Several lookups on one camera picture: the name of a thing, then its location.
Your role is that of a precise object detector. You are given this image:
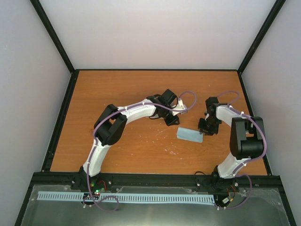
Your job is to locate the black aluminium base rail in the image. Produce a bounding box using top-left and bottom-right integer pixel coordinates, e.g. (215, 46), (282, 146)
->
(29, 172), (284, 194)

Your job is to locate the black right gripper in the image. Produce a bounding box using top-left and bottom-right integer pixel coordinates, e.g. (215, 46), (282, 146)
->
(198, 117), (220, 136)

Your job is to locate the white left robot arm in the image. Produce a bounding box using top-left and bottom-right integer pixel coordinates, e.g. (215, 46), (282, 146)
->
(81, 89), (186, 190)

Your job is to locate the light blue cleaning cloth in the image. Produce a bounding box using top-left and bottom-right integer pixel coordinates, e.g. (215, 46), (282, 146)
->
(176, 127), (203, 143)

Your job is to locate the black enclosure frame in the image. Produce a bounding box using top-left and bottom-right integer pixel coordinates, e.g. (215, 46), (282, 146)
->
(15, 0), (296, 226)

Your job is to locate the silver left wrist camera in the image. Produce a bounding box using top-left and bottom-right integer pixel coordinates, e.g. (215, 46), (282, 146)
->
(175, 98), (188, 115)

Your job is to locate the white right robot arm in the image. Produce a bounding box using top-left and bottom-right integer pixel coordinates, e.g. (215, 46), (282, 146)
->
(198, 97), (267, 179)

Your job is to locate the light blue cable duct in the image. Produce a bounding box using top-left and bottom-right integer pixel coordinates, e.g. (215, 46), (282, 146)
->
(36, 191), (215, 205)

